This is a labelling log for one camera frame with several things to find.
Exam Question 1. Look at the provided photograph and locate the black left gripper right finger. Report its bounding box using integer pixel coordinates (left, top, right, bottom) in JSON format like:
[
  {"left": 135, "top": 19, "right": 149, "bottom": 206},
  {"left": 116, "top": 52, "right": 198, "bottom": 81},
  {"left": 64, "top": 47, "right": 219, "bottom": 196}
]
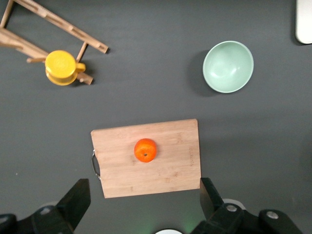
[{"left": 192, "top": 177, "right": 246, "bottom": 234}]

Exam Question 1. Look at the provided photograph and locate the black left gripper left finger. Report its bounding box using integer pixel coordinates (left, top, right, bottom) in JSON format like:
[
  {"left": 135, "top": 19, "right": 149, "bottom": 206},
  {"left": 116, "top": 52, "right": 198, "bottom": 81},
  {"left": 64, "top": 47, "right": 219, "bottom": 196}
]
[{"left": 31, "top": 178, "right": 91, "bottom": 234}]

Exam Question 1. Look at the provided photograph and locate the orange fruit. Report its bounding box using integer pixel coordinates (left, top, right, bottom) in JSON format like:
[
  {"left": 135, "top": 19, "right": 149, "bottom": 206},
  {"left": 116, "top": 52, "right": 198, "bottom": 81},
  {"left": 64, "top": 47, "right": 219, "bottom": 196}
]
[{"left": 134, "top": 138, "right": 157, "bottom": 163}]

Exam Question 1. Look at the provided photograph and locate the bamboo cutting board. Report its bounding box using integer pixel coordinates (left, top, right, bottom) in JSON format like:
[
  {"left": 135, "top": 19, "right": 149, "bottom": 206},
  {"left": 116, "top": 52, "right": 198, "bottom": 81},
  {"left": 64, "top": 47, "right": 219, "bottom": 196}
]
[{"left": 90, "top": 118, "right": 202, "bottom": 199}]

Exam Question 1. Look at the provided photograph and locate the yellow cup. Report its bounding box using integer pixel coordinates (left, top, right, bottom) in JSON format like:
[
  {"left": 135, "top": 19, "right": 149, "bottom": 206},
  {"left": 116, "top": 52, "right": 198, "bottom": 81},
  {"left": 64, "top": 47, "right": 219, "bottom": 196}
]
[{"left": 45, "top": 50, "right": 86, "bottom": 86}]

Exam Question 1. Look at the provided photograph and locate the mint green bowl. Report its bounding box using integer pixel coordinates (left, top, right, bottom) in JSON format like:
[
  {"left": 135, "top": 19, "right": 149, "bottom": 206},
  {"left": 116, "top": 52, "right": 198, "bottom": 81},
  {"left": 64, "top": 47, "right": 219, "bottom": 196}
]
[{"left": 203, "top": 40, "right": 254, "bottom": 94}]

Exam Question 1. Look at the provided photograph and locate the wooden cup drying rack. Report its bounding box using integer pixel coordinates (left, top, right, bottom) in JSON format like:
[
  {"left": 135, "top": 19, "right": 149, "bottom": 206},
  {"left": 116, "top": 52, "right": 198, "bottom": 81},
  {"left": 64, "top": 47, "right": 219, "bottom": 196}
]
[{"left": 0, "top": 0, "right": 109, "bottom": 85}]

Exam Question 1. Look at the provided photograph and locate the beige bear print tray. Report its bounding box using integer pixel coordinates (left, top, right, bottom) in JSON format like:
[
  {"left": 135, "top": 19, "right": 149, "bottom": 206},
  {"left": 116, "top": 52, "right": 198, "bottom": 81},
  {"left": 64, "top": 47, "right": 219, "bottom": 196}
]
[{"left": 295, "top": 0, "right": 312, "bottom": 45}]

